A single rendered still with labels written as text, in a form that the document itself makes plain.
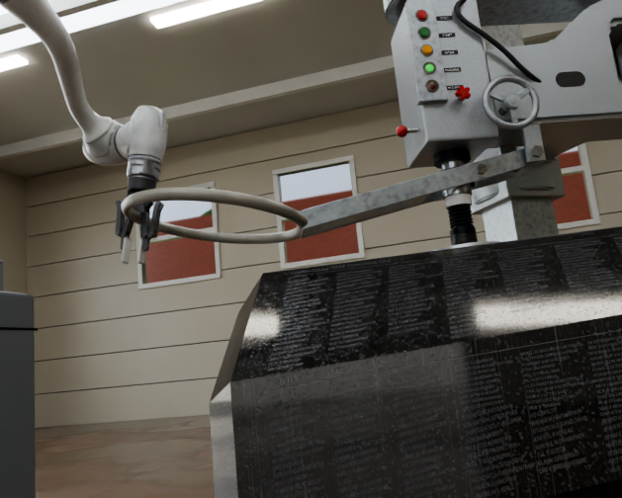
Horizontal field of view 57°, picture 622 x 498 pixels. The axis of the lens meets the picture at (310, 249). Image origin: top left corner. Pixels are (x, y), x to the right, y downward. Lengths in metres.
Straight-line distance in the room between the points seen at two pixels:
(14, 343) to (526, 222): 1.78
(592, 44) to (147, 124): 1.25
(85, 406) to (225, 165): 4.14
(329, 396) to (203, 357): 7.26
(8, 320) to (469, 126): 1.16
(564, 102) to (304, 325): 0.95
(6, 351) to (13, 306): 0.07
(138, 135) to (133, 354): 7.40
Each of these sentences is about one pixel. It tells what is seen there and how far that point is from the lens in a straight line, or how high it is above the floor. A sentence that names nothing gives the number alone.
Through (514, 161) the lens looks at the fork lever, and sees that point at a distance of 1.66.
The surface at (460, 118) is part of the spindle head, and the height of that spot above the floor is 1.23.
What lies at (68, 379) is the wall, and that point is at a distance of 9.59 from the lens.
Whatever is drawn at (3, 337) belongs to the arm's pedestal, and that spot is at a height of 0.73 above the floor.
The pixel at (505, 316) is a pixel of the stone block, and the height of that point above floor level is 0.69.
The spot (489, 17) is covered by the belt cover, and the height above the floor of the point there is 1.62.
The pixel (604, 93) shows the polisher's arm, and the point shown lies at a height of 1.27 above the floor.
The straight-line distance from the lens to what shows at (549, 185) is 2.31.
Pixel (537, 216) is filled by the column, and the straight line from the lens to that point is 2.31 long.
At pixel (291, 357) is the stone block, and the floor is 0.65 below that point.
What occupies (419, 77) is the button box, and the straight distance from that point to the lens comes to 1.59.
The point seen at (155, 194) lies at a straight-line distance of 1.36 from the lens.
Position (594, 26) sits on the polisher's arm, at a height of 1.48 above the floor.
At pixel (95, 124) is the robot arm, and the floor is 1.35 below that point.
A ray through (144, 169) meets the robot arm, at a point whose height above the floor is 1.19.
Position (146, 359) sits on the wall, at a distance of 8.81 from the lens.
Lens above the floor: 0.65
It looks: 11 degrees up
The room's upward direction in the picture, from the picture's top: 6 degrees counter-clockwise
